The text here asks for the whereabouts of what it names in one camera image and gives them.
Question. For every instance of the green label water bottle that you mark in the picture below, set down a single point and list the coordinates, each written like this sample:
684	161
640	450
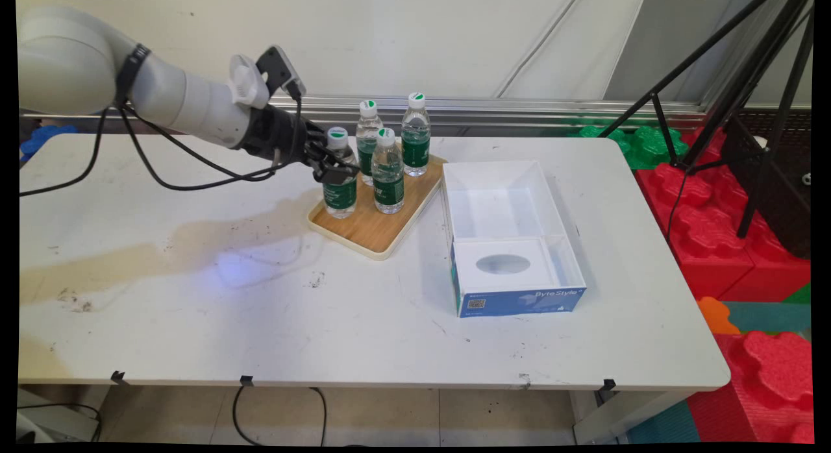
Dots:
388	183
367	132
340	196
415	141

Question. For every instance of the teal foam mat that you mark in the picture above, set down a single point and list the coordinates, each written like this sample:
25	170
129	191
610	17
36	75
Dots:
772	318

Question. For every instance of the aluminium wall rail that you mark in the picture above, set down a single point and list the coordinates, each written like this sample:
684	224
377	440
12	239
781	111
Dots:
519	109

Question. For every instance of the green foam block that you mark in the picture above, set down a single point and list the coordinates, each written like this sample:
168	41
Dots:
643	145

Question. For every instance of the white table leg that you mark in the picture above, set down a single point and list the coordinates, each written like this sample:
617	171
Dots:
617	417

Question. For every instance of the red foam block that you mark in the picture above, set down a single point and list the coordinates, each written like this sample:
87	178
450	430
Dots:
779	271
766	381
701	213

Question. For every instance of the blue foam block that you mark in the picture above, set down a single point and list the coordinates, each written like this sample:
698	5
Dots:
42	140

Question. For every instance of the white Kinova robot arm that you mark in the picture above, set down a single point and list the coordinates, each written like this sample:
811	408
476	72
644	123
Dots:
97	70

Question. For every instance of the white blue cardboard box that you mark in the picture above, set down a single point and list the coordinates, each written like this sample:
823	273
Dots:
503	245

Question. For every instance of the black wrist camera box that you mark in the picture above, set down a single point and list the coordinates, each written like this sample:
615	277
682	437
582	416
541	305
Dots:
280	70

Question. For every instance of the wooden tray with cream rim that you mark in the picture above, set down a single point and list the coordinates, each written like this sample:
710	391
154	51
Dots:
363	226

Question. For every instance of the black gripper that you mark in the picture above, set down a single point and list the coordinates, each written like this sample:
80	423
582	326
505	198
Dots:
276	136

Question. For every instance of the orange foam piece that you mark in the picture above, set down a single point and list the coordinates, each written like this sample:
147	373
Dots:
716	315

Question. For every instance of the white ribbed camera mount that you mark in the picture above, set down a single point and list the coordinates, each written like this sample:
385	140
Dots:
248	82

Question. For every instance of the black tripod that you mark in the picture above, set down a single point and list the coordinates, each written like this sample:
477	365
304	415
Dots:
733	83

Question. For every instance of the black panel board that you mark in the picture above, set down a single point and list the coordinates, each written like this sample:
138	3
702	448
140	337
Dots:
772	180

